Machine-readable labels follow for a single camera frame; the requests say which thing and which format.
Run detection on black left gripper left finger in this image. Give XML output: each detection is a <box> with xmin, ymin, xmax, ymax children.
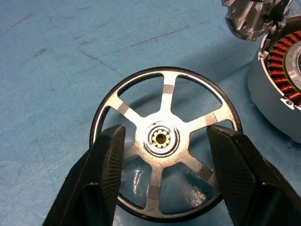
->
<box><xmin>42</xmin><ymin>124</ymin><xmax>126</xmax><ymax>226</ymax></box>

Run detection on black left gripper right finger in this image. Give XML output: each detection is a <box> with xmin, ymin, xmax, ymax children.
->
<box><xmin>206</xmin><ymin>124</ymin><xmax>301</xmax><ymax>226</ymax></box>

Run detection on silver spoked rotor black rim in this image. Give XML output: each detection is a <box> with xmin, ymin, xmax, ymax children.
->
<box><xmin>89</xmin><ymin>67</ymin><xmax>243</xmax><ymax>222</ymax></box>

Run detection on grey motor housing copper windings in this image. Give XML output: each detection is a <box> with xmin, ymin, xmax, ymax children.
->
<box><xmin>246</xmin><ymin>15</ymin><xmax>301</xmax><ymax>143</ymax></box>

